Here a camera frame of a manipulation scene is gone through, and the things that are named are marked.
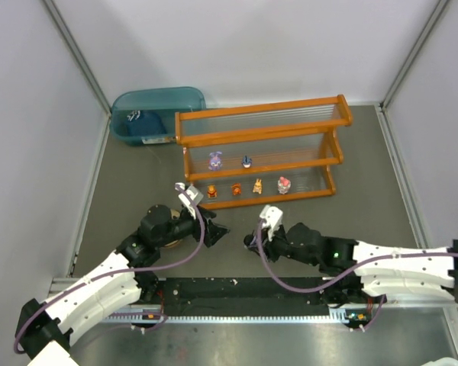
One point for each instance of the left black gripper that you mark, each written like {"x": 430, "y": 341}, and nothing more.
{"x": 207, "y": 229}

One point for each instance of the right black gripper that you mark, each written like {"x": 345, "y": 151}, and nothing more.
{"x": 262, "y": 244}

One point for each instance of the pink rabbit toy figure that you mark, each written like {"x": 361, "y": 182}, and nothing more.
{"x": 283, "y": 185}

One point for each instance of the purple rabbit toy figure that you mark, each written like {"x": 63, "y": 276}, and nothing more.
{"x": 215, "y": 161}

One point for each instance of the blue small toy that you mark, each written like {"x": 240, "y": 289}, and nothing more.
{"x": 246, "y": 162}

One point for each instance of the black purple small toy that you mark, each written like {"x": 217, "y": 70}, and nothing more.
{"x": 250, "y": 242}

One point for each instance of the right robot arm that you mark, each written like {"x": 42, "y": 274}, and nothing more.
{"x": 357, "y": 268}

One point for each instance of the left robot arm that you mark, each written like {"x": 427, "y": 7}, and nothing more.
{"x": 124, "y": 277}

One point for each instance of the orange wooden shelf rack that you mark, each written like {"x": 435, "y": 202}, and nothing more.
{"x": 294, "y": 139}

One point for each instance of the yellow bear toy figure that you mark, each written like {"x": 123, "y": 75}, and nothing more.
{"x": 212, "y": 192}

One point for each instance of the beige round bowl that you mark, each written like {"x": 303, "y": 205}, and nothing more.
{"x": 173, "y": 244}

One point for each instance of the orange tiger toy figure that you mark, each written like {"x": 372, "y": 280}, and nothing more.
{"x": 236, "y": 189}

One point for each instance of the tan rabbit toy figure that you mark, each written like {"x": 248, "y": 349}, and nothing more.
{"x": 258, "y": 187}

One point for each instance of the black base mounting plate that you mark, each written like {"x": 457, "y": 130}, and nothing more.
{"x": 248, "y": 297}

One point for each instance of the blue cap in bin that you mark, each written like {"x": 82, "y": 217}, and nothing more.
{"x": 144, "y": 123}

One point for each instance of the teal plastic bin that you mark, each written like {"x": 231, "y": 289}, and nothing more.
{"x": 166, "y": 102}

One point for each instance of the white object bottom left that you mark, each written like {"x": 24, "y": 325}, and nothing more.
{"x": 53, "y": 355}

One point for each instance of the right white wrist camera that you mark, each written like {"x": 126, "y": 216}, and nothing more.
{"x": 271, "y": 217}

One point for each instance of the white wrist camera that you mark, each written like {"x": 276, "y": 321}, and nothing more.
{"x": 190, "y": 197}
{"x": 271, "y": 217}

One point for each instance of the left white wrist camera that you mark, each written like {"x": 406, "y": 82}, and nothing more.
{"x": 190, "y": 197}

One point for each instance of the grey slotted cable duct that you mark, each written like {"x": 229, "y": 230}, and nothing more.
{"x": 331, "y": 316}

